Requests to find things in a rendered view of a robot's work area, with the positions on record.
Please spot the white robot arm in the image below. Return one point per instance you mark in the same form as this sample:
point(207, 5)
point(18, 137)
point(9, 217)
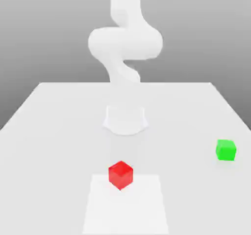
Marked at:
point(125, 43)

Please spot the small red cube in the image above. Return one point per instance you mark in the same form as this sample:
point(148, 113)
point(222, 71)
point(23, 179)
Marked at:
point(120, 175)

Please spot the small green cube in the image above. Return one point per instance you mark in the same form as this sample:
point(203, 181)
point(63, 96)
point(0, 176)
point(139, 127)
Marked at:
point(225, 150)

